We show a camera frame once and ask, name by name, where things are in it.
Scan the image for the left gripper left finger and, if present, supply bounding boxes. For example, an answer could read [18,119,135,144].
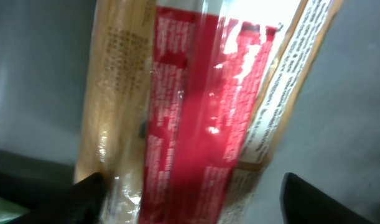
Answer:
[9,172,106,224]

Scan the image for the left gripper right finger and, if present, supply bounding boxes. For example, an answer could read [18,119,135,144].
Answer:
[280,172,372,224]

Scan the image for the red and tan cracker package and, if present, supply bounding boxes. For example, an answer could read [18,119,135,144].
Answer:
[75,0,341,224]

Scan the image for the grey plastic shopping basket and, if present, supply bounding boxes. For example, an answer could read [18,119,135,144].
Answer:
[0,1,380,223]

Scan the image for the light blue tissue pack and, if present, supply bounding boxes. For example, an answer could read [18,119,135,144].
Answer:
[0,197,29,224]

